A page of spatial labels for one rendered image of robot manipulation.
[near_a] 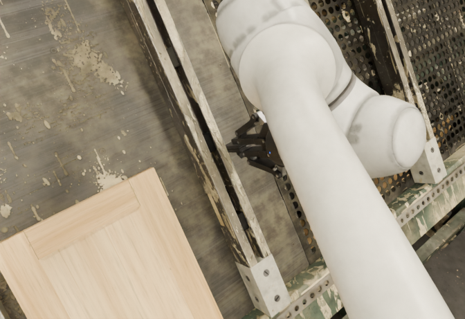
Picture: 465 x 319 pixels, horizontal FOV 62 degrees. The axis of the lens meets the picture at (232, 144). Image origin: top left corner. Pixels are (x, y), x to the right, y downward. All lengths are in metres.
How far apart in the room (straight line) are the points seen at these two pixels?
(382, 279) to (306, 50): 0.22
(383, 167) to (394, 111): 0.06
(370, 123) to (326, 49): 0.10
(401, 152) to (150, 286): 0.57
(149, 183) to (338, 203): 0.57
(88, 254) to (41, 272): 0.08
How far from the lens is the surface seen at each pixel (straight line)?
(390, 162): 0.46
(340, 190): 0.28
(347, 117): 0.47
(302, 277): 1.01
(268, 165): 0.71
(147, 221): 0.80
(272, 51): 0.39
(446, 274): 2.28
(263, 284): 0.89
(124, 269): 0.82
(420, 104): 1.23
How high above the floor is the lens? 1.78
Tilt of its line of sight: 43 degrees down
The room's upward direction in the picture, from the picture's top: straight up
